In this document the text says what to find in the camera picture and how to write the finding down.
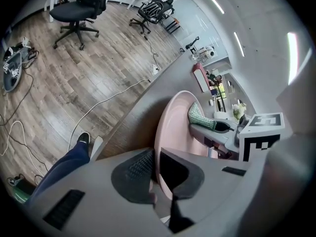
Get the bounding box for person's left hand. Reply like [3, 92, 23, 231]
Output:
[149, 179, 158, 206]

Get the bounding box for black office chair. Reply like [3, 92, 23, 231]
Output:
[49, 0, 117, 50]
[129, 0, 174, 35]
[185, 36, 200, 50]

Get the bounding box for white vase with flowers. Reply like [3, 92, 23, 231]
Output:
[233, 102, 247, 122]

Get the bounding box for red hardcover book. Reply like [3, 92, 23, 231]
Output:
[192, 62, 210, 93]

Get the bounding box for person's black clothing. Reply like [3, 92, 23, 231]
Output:
[24, 142, 91, 204]

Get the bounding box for white ceramic vase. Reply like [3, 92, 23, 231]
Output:
[214, 111, 235, 120]

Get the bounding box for green patterned sponge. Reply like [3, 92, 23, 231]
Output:
[187, 102, 217, 132]

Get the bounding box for black backpack white stripes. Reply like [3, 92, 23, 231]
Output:
[142, 1, 163, 16]

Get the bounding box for person's left black shoe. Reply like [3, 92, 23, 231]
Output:
[77, 131, 90, 145]

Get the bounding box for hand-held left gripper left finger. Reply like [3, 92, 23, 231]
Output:
[29, 148, 173, 237]

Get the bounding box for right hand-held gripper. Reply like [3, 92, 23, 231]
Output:
[190, 112, 284, 162]

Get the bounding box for round wooden table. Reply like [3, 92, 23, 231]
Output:
[164, 16, 182, 34]

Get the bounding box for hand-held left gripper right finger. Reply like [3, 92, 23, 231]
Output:
[160, 147, 250, 228]

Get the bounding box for white domed backpack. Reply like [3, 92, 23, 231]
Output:
[202, 47, 217, 59]

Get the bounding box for pink plate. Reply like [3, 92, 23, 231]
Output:
[154, 90, 210, 202]

